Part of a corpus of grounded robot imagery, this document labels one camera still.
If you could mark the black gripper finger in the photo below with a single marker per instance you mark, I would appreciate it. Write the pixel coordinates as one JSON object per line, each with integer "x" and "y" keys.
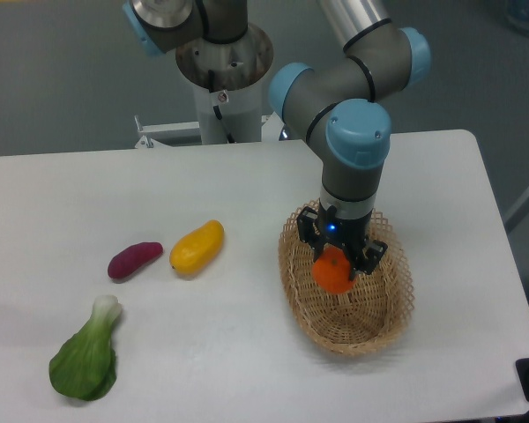
{"x": 365, "y": 258}
{"x": 308, "y": 231}

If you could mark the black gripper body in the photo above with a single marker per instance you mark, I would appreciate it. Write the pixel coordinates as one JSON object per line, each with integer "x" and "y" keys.
{"x": 342, "y": 232}

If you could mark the orange fruit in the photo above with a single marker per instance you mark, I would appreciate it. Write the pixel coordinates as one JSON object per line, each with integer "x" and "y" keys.
{"x": 331, "y": 271}

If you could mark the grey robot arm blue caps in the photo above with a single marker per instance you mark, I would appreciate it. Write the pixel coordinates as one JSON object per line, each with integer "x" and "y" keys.
{"x": 336, "y": 112}

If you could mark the woven wicker basket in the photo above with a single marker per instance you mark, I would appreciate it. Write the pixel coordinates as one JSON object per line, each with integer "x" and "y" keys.
{"x": 368, "y": 318}

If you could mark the yellow mango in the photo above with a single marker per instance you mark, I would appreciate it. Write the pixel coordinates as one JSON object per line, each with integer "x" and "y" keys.
{"x": 192, "y": 253}

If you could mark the purple sweet potato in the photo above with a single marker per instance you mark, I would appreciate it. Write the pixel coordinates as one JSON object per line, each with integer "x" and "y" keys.
{"x": 130, "y": 260}

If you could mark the green bok choy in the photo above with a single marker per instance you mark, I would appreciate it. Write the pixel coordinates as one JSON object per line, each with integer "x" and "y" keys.
{"x": 85, "y": 366}

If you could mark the white metal base bracket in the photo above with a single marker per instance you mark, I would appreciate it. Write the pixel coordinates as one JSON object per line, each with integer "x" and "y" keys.
{"x": 188, "y": 133}

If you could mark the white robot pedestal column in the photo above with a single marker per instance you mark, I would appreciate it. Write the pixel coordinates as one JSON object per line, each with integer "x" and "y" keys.
{"x": 227, "y": 82}

